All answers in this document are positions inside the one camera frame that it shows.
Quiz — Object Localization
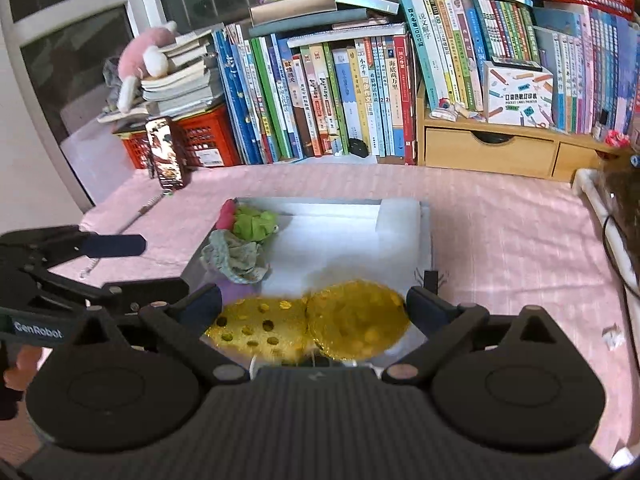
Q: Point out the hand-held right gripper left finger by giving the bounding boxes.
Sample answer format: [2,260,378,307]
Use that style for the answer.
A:
[65,284,250,386]

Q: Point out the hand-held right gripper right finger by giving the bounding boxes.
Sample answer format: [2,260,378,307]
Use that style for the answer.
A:
[382,285,568,383]

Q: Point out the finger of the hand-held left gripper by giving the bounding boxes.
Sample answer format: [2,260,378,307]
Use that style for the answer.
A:
[0,226,147,271]
[22,267,191,313]

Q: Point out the floral fabric scrunchie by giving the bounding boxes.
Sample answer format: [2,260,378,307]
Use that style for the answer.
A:
[200,229,271,285]

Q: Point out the green cloth toy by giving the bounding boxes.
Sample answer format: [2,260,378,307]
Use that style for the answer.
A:
[232,207,279,242]

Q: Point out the grey shallow box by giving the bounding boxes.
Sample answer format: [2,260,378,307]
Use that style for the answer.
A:
[182,196,435,371]

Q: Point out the person's left hand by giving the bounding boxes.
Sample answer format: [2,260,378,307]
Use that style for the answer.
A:
[4,347,43,392]

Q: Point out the smartphone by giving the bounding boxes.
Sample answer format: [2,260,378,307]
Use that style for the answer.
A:
[145,116,187,192]

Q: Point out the red plastic crate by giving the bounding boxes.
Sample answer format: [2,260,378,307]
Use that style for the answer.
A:
[120,105,243,171]

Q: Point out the wooden drawer organiser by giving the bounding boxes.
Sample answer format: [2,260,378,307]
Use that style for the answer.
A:
[416,80,616,183]

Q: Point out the grey plush toy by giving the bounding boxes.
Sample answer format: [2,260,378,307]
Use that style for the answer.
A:
[102,57,126,111]

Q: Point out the stack of worn books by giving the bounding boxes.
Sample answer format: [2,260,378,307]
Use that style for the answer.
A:
[140,27,226,118]

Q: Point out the crumpled white paper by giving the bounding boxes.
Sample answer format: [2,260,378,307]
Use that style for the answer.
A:
[601,326,626,351]

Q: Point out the pink plush toy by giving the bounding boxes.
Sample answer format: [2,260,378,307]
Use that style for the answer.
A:
[116,21,180,113]

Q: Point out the crumpled wrappers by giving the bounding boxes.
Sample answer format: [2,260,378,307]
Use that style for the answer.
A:
[431,100,486,122]

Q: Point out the brown-haired doll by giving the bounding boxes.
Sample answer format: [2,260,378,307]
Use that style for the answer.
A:
[597,152,640,281]

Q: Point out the row of tall picture books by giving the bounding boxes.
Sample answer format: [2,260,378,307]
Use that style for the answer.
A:
[212,25,418,166]

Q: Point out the white printed carton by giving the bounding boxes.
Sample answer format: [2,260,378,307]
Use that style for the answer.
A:
[482,60,555,126]

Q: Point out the row of slim paperback books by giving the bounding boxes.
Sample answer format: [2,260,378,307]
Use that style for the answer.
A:
[395,0,640,136]

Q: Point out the gold flat box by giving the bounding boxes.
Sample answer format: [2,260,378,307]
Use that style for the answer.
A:
[248,0,337,26]

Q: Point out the pile of flat-lying books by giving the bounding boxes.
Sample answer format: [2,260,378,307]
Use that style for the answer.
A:
[247,0,401,38]

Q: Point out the braided cable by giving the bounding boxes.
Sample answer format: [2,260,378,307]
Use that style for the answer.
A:
[80,192,166,278]

